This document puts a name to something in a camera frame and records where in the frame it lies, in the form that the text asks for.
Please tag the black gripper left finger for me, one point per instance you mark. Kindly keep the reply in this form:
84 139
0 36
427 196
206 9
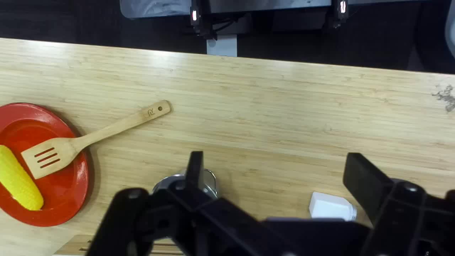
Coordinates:
189 223

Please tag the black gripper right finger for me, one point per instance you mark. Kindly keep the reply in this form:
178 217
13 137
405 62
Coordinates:
412 223

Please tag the yellow maize cob toy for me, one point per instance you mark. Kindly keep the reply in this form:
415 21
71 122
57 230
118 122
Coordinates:
19 183

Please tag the red round plate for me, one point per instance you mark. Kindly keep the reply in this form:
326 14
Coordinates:
64 193

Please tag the small steel pot with lid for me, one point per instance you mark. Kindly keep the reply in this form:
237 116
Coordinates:
209 183

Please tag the small white box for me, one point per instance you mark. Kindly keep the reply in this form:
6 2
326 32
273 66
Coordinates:
328 207

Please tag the wooden slotted spatula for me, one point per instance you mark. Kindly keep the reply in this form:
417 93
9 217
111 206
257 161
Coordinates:
65 147

